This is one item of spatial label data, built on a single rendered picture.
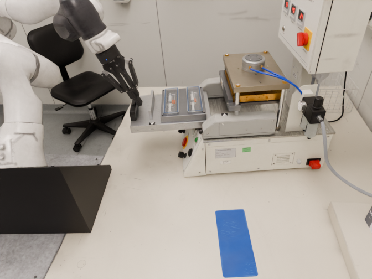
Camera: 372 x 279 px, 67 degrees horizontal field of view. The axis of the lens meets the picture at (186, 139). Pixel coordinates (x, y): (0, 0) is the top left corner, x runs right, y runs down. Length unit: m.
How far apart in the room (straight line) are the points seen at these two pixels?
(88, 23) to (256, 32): 1.72
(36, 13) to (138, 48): 1.49
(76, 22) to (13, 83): 0.27
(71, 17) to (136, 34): 1.62
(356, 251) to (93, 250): 0.77
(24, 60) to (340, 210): 1.09
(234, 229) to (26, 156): 0.69
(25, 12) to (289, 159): 1.08
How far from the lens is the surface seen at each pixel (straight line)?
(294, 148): 1.09
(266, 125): 1.00
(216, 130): 0.97
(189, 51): 2.53
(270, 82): 0.97
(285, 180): 1.13
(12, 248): 1.12
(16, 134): 1.01
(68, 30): 1.02
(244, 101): 1.00
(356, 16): 0.93
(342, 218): 1.01
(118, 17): 2.57
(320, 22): 0.89
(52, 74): 1.11
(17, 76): 1.02
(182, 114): 1.01
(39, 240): 1.09
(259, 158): 1.08
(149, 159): 1.21
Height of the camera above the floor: 1.55
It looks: 39 degrees down
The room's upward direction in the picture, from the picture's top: 5 degrees counter-clockwise
